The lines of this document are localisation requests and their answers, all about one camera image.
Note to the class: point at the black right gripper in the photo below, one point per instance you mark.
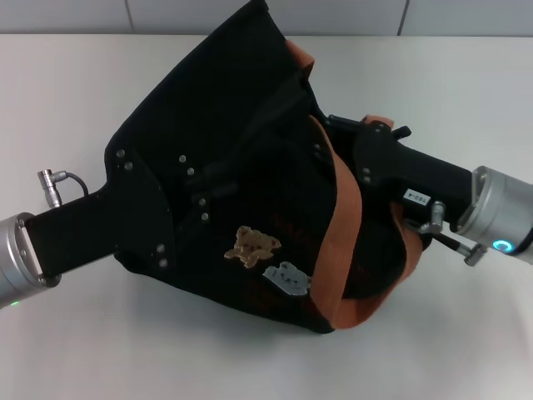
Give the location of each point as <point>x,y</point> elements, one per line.
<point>408,171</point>

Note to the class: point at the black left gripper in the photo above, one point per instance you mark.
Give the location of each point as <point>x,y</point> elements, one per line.
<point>116,216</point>

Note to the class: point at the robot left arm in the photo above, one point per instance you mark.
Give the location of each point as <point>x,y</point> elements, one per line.
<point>21,258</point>

